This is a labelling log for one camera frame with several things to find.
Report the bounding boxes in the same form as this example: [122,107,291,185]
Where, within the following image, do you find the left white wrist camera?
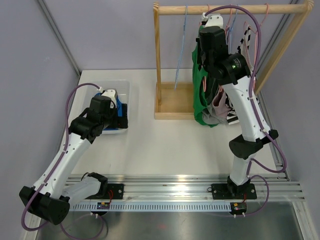
[97,88,118,109]

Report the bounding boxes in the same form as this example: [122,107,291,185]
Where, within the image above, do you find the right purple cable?
[204,5,288,218]

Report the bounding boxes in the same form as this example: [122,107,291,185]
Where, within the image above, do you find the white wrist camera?
[201,12,224,29]
[97,88,118,109]

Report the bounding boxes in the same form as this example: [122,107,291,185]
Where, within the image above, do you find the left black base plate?
[106,183,125,200]

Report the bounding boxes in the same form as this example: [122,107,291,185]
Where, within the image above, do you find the white slotted cable duct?
[70,201,231,212]

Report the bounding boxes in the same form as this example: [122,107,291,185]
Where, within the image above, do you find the pink tank top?
[212,86,231,119]

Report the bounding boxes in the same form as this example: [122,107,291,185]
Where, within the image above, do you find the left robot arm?
[19,94,128,225]

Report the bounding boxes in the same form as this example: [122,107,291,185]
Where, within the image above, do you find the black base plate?
[106,183,125,200]
[208,183,257,200]

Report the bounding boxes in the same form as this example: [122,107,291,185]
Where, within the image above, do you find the purple cable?
[21,82,103,231]
[204,5,288,218]

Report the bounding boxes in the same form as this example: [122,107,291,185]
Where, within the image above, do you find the pink wire hanger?
[243,2,270,88]
[224,8,233,36]
[202,4,211,93]

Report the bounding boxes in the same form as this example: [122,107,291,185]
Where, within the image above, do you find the aluminium mounting rail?
[104,173,306,202]

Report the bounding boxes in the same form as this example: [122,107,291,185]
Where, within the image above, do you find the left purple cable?
[21,82,103,231]

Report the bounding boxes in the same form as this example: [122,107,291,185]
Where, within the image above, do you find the black white striped tank top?
[225,23,254,125]

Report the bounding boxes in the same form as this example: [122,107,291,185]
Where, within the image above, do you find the clear plastic basket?
[93,78,131,120]

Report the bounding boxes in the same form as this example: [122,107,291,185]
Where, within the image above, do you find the wooden clothes rack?
[153,0,314,120]

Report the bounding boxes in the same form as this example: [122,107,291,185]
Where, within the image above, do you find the blue tank top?
[95,89,129,135]

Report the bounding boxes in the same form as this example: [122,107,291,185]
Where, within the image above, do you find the grey tank top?
[202,77,227,124]

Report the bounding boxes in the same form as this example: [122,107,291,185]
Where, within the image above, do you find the green tank top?
[191,37,218,128]

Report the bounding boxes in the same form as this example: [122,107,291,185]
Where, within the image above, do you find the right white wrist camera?
[201,12,224,29]

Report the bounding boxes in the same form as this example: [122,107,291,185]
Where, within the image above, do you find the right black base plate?
[208,183,257,200]

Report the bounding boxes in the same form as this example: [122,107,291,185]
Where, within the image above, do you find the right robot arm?
[197,26,279,199]

